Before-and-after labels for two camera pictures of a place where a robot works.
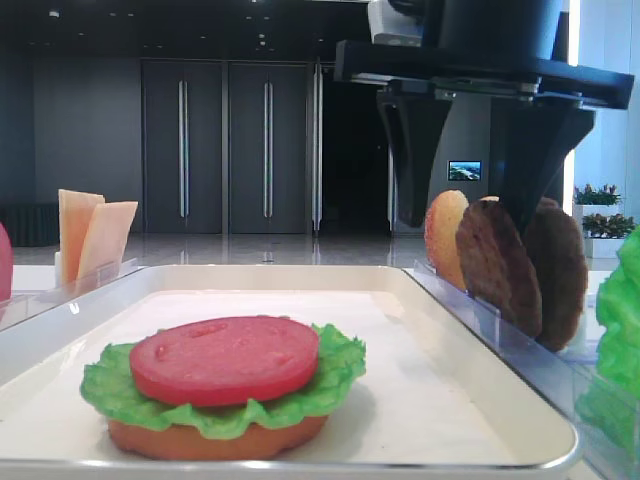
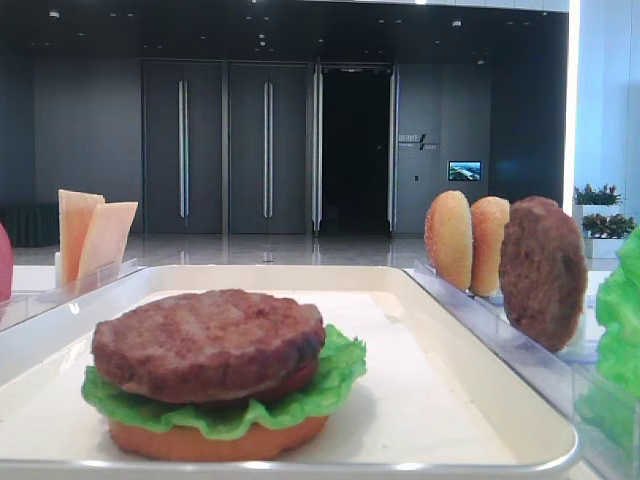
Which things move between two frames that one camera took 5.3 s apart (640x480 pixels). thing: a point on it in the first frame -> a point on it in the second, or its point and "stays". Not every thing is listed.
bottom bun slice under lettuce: (178, 443) stays
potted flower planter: (597, 215) stays
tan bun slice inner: (440, 235) stays
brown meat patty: (498, 265) -> (201, 345)
